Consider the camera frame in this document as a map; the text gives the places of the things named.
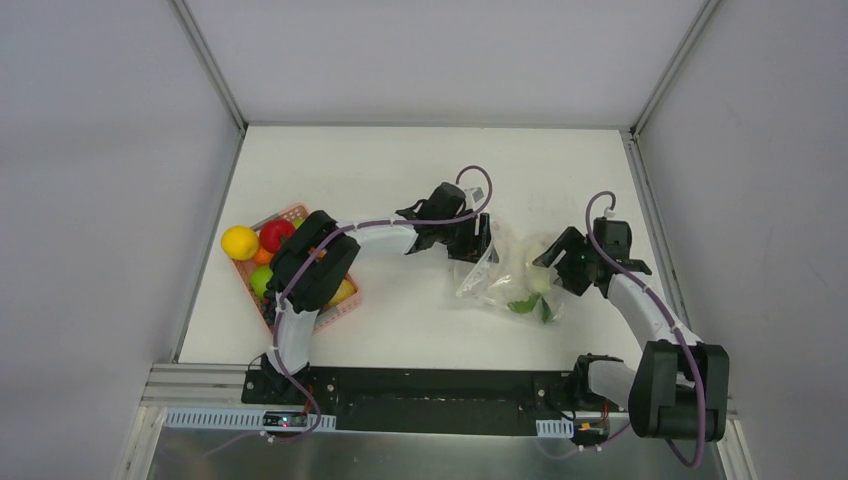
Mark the white fake radish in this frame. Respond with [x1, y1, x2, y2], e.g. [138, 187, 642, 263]
[518, 236, 553, 295]

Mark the clear zip top bag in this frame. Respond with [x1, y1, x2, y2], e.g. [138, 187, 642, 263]
[453, 219, 566, 325]

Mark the yellow fake lemon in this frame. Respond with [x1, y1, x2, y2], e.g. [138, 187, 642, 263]
[220, 225, 260, 261]

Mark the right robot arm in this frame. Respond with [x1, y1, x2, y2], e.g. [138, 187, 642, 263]
[530, 217, 730, 442]

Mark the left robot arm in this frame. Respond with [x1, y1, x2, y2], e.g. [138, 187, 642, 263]
[260, 182, 491, 405]

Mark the yellow fake pear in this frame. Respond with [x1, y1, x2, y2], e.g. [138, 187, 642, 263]
[327, 279, 356, 308]

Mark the orange fake fruit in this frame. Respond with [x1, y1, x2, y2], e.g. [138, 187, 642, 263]
[252, 247, 274, 266]

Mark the large green fake apple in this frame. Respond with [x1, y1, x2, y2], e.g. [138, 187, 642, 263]
[248, 265, 273, 299]

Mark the pink plastic basket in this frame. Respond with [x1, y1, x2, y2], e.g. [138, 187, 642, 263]
[231, 203, 361, 331]

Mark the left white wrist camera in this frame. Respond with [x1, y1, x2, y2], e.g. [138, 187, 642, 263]
[464, 187, 487, 210]

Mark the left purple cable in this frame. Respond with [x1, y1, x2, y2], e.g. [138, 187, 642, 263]
[270, 165, 494, 399]

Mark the purple cable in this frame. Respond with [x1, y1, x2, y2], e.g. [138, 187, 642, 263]
[585, 191, 708, 469]
[270, 165, 494, 399]

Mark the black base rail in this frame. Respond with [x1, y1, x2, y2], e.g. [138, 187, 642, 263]
[241, 365, 623, 436]

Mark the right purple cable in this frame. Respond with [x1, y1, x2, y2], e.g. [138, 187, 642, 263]
[585, 191, 708, 469]

